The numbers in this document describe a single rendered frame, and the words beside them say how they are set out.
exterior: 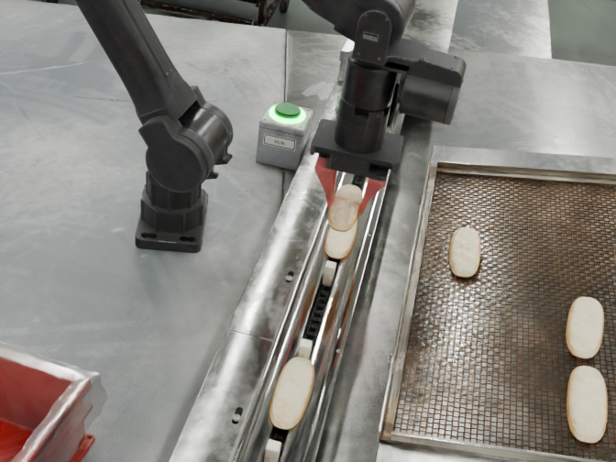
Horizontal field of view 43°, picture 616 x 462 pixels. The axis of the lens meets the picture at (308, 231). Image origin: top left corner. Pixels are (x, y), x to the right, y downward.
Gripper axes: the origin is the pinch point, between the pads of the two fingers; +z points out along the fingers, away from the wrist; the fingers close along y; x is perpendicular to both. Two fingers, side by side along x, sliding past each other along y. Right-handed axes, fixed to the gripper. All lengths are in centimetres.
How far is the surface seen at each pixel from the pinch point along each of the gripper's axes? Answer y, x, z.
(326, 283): -0.2, -5.6, 8.7
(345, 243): 0.7, 1.1, 7.1
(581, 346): 28.1, -15.5, 0.2
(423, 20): 3, 65, 1
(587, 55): 82, 297, 94
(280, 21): -64, 262, 94
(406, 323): 10.0, -14.4, 3.8
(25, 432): -24.7, -35.6, 10.4
